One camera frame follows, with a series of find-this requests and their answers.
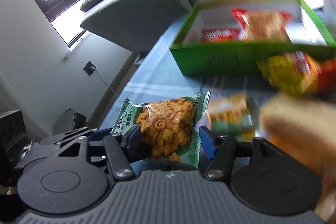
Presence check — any small orange snack packet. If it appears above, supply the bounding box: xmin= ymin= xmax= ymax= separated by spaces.
xmin=206 ymin=92 xmax=257 ymax=136

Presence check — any green chips bag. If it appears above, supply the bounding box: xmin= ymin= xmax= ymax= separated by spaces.
xmin=111 ymin=91 xmax=211 ymax=169

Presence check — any sliced bread loaf bag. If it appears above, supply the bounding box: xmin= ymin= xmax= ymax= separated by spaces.
xmin=259 ymin=93 xmax=335 ymax=223

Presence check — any yellow red snack bag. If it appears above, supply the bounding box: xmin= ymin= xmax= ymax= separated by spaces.
xmin=257 ymin=51 xmax=335 ymax=96

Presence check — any red rice cracker bag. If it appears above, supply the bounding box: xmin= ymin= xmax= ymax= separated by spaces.
xmin=231 ymin=9 xmax=293 ymax=43

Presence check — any person left hand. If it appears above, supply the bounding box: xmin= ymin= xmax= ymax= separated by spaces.
xmin=7 ymin=186 xmax=17 ymax=195

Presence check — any blue striped tablecloth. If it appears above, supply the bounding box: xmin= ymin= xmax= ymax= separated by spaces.
xmin=100 ymin=18 xmax=285 ymax=133

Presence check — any green cardboard box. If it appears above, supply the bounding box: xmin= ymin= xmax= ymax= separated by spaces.
xmin=170 ymin=0 xmax=335 ymax=76

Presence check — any red snack bag in box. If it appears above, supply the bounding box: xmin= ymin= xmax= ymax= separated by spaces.
xmin=202 ymin=28 xmax=240 ymax=43

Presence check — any grey armchair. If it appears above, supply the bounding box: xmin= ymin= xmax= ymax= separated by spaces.
xmin=80 ymin=0 xmax=199 ymax=53

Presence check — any white power cable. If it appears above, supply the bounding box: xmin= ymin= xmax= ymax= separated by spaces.
xmin=90 ymin=66 xmax=119 ymax=98

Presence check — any wall power socket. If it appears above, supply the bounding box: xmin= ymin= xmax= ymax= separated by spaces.
xmin=83 ymin=61 xmax=96 ymax=76

